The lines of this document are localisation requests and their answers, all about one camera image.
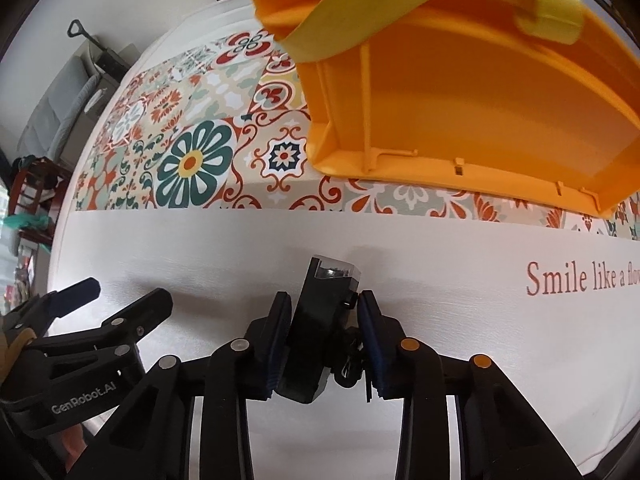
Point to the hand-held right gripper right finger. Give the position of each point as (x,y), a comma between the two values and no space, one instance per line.
(372,345)

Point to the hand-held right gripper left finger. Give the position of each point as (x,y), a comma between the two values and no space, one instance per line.
(277,345)

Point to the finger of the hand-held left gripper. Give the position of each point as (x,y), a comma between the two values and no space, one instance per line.
(150,307)
(80,290)

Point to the black device with clear cap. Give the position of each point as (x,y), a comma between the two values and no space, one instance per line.
(315,340)

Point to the orange plastic crate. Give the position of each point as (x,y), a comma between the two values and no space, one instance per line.
(475,110)

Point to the printed tablecloth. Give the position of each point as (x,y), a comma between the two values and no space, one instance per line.
(200,260)

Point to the teal cloth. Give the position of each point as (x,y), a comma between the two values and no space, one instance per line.
(22,221)

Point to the red wooden chair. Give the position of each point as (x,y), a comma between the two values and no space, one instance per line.
(37,185)

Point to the grey cushioned seat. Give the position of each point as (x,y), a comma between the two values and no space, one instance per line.
(55,105)

